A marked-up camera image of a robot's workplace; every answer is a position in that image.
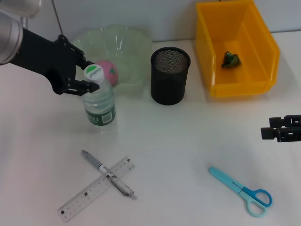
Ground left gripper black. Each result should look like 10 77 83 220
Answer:
10 27 101 97

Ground pink toy peach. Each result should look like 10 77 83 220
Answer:
94 60 119 86

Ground water bottle green label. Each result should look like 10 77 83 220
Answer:
82 64 117 134

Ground green plastic wrapper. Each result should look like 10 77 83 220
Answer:
221 50 243 69

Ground green translucent fruit bowl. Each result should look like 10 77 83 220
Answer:
70 24 153 95

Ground light blue scissors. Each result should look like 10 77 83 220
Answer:
208 165 273 218

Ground black mesh pen holder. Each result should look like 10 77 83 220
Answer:
150 47 191 106

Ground grey pen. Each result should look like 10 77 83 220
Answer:
81 149 138 201

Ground transparent plastic ruler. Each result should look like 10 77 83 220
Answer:
58 157 136 223

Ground yellow plastic bin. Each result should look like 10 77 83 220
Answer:
195 0 281 98

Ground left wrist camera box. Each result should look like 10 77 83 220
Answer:
0 0 42 19

